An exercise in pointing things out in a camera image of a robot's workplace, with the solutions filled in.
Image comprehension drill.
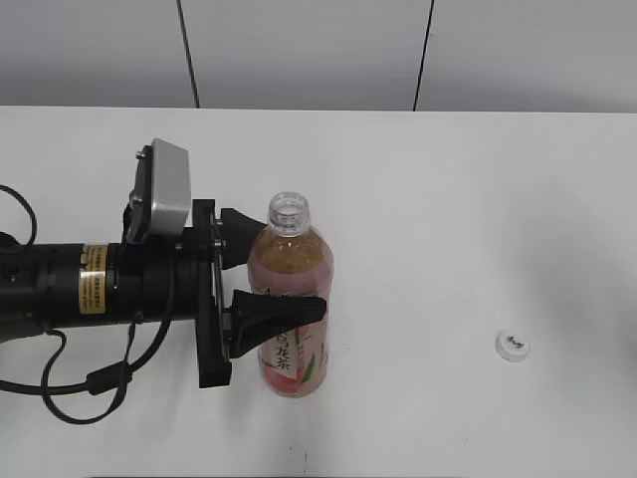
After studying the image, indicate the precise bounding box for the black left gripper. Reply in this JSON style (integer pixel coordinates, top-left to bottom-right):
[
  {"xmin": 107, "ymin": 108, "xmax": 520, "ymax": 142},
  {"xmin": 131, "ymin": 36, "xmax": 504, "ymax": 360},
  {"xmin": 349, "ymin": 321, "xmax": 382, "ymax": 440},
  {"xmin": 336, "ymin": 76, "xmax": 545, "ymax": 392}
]
[{"xmin": 117, "ymin": 199, "xmax": 327, "ymax": 388}]

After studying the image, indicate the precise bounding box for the peach oolong tea bottle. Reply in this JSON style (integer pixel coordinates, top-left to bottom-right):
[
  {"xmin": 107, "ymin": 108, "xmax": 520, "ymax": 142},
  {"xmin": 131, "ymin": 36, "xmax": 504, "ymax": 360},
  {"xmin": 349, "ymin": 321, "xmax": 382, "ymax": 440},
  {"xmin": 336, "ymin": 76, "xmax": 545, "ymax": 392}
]
[{"xmin": 248, "ymin": 191, "xmax": 334, "ymax": 397}]

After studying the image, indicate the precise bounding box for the white bottle cap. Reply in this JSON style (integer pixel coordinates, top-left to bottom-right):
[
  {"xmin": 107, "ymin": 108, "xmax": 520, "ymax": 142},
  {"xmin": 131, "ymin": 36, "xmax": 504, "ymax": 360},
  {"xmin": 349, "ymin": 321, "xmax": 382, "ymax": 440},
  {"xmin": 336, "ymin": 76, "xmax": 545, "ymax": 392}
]
[{"xmin": 495, "ymin": 330, "xmax": 531, "ymax": 363}]

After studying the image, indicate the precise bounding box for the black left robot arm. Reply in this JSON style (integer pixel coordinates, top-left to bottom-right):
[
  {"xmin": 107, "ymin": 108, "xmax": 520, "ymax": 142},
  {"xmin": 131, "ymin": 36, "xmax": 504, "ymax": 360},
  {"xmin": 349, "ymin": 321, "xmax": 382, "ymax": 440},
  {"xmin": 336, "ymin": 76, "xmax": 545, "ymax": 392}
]
[{"xmin": 1, "ymin": 199, "xmax": 327, "ymax": 388}]

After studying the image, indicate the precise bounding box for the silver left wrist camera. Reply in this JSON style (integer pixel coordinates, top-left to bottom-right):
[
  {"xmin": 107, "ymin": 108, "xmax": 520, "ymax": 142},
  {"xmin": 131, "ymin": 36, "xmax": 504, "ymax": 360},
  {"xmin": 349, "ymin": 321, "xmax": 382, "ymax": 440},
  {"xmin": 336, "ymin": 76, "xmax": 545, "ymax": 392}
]
[{"xmin": 124, "ymin": 137, "xmax": 191, "ymax": 244}]

